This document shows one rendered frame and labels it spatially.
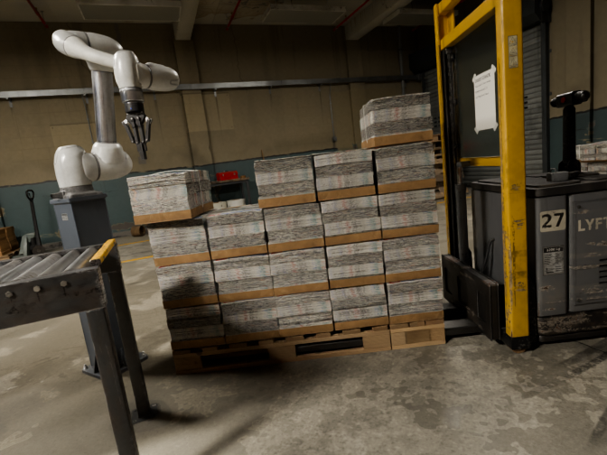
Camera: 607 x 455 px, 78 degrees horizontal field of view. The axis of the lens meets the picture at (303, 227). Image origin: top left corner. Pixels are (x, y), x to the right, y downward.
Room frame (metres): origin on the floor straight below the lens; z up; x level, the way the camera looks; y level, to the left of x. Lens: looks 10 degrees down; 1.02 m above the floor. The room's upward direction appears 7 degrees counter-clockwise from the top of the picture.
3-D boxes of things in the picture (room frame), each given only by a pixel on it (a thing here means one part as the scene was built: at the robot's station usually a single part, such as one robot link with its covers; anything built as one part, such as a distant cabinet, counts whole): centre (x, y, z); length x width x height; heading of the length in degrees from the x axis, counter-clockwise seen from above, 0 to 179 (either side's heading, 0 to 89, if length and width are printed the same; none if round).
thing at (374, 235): (2.03, 0.19, 0.40); 1.16 x 0.38 x 0.51; 89
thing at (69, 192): (2.04, 1.21, 1.03); 0.22 x 0.18 x 0.06; 147
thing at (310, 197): (2.03, 0.06, 0.86); 0.38 x 0.29 x 0.04; 179
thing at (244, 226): (2.03, 0.19, 0.42); 1.17 x 0.39 x 0.83; 89
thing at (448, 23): (2.34, -0.97, 0.97); 0.09 x 0.09 x 1.75; 89
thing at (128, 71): (1.69, 0.65, 1.50); 0.13 x 0.11 x 0.16; 142
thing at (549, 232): (2.01, -1.34, 0.40); 0.69 x 0.55 x 0.80; 179
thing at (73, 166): (2.06, 1.19, 1.17); 0.18 x 0.16 x 0.22; 142
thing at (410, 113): (2.02, -0.53, 0.65); 0.39 x 0.30 x 1.29; 179
